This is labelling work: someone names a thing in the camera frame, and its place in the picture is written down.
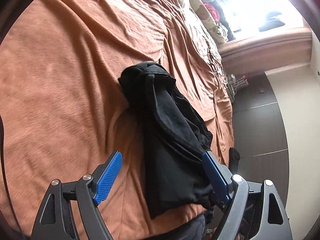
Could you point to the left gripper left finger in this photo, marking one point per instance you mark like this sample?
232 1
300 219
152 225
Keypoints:
55 219

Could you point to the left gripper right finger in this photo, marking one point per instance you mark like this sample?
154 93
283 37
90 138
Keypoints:
251 210

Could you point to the black pants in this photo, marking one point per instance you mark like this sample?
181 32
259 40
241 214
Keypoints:
174 139

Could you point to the brown bed blanket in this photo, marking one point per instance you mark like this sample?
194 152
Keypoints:
64 112

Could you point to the items on floor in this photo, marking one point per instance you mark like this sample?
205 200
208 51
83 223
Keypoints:
234 84

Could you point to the pink window sill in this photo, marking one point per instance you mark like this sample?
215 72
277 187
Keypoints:
267 50

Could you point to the pile of clothes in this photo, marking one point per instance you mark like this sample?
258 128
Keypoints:
218 13

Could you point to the patterned pillow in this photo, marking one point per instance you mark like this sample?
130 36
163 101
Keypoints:
214 27

